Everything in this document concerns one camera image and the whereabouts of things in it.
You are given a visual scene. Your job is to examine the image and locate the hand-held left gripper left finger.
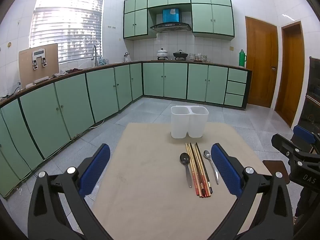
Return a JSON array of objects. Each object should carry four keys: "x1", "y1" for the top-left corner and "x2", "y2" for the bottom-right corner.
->
[{"x1": 27, "y1": 143, "x2": 111, "y2": 240}]

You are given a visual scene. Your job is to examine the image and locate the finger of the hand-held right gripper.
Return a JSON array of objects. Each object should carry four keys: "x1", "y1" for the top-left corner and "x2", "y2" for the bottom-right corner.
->
[
  {"x1": 271, "y1": 133, "x2": 305, "y2": 166},
  {"x1": 291, "y1": 125, "x2": 317, "y2": 154}
]

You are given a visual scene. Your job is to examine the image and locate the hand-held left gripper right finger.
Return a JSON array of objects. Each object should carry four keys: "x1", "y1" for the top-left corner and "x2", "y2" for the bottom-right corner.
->
[{"x1": 211, "y1": 143, "x2": 293, "y2": 240}]

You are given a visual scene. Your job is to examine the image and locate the silver metal spoon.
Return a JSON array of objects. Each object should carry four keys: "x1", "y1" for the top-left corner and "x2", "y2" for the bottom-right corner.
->
[{"x1": 203, "y1": 150, "x2": 220, "y2": 185}]

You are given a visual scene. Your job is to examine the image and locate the bundle of chopsticks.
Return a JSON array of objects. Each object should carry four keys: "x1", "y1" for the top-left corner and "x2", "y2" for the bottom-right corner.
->
[{"x1": 185, "y1": 142, "x2": 213, "y2": 197}]

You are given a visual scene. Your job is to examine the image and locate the dark bowl metal spoon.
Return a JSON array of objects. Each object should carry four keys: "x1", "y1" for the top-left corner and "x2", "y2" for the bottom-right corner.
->
[{"x1": 179, "y1": 152, "x2": 193, "y2": 188}]

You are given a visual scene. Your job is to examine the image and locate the white double utensil holder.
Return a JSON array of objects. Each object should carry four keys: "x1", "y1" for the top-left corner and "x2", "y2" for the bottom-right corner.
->
[{"x1": 170, "y1": 106, "x2": 209, "y2": 139}]

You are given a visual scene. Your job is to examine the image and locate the brown stool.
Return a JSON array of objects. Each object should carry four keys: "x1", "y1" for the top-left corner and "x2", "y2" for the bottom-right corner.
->
[{"x1": 262, "y1": 160, "x2": 292, "y2": 180}]

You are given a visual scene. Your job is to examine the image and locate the person's leg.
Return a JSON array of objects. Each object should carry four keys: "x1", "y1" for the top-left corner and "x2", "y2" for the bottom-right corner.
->
[{"x1": 295, "y1": 187, "x2": 312, "y2": 218}]

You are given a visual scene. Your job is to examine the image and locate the dark glass cabinet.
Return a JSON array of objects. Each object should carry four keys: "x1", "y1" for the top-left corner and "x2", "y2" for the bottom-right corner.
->
[{"x1": 297, "y1": 56, "x2": 320, "y2": 153}]

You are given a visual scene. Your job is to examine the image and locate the wooden door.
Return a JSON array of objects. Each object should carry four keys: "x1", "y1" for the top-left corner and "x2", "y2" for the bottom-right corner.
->
[
  {"x1": 274, "y1": 21, "x2": 305, "y2": 128},
  {"x1": 245, "y1": 16, "x2": 279, "y2": 109}
]

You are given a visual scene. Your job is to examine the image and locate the green cabinet drawer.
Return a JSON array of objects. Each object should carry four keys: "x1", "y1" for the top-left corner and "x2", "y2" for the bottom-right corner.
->
[
  {"x1": 224, "y1": 93, "x2": 245, "y2": 107},
  {"x1": 227, "y1": 68, "x2": 248, "y2": 83},
  {"x1": 226, "y1": 80, "x2": 247, "y2": 96}
]

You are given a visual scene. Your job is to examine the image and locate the green base cabinets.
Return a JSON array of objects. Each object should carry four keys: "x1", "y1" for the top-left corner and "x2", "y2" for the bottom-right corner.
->
[{"x1": 0, "y1": 61, "x2": 252, "y2": 200}]

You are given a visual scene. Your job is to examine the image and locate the green thermos flask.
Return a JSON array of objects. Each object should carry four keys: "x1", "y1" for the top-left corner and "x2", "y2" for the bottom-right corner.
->
[{"x1": 237, "y1": 49, "x2": 247, "y2": 68}]

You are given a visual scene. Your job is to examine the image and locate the crumpled cloth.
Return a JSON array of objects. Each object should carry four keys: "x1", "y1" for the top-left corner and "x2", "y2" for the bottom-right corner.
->
[{"x1": 51, "y1": 68, "x2": 83, "y2": 78}]

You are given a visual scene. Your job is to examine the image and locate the metal kitchen faucet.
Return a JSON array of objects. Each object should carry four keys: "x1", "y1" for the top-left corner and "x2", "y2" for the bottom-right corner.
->
[{"x1": 90, "y1": 45, "x2": 98, "y2": 67}]

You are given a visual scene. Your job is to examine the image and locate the brown cardboard board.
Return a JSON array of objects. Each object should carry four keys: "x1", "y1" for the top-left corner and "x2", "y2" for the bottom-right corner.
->
[{"x1": 19, "y1": 43, "x2": 59, "y2": 88}]

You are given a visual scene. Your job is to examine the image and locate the white clamp device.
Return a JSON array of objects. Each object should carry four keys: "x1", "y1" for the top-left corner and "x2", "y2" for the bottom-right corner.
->
[{"x1": 31, "y1": 49, "x2": 48, "y2": 69}]

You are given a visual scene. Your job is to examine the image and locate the white window blinds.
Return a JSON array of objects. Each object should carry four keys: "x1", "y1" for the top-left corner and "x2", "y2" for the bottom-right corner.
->
[{"x1": 30, "y1": 0, "x2": 105, "y2": 64}]

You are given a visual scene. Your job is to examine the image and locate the black range hood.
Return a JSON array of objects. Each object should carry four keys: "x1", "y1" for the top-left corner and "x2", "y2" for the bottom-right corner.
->
[{"x1": 150, "y1": 8, "x2": 192, "y2": 33}]

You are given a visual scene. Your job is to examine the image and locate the white floor cable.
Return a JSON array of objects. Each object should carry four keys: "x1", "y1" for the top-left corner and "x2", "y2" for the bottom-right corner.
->
[{"x1": 89, "y1": 119, "x2": 105, "y2": 129}]

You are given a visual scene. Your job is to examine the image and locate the green wall cabinets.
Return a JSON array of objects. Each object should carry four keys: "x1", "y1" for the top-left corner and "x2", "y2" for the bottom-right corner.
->
[{"x1": 123, "y1": 0, "x2": 235, "y2": 41}]

